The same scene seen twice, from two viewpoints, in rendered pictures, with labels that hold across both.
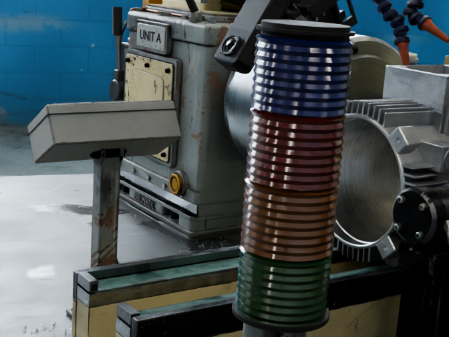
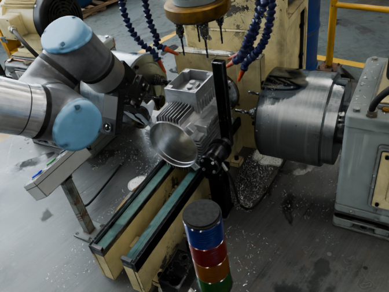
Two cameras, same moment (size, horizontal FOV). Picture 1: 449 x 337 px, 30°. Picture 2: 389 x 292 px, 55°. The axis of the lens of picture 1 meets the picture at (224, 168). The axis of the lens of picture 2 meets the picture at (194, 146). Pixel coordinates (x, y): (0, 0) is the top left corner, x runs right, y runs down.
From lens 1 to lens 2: 43 cm
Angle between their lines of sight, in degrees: 30
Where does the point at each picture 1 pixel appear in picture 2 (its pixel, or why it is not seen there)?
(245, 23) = (109, 115)
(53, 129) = (42, 190)
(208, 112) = not seen: hidden behind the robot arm
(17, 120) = not seen: outside the picture
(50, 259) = (43, 204)
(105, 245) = (80, 210)
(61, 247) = not seen: hidden behind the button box
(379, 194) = (176, 131)
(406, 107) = (182, 109)
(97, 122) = (57, 174)
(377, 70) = (147, 68)
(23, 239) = (21, 197)
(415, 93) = (182, 99)
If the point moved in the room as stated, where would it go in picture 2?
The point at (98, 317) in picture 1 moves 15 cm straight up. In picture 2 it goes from (107, 256) to (89, 216)
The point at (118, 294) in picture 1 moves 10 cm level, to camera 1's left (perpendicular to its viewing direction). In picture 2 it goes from (110, 244) to (72, 263)
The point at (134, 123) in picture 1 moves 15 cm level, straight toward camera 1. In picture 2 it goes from (71, 163) to (91, 194)
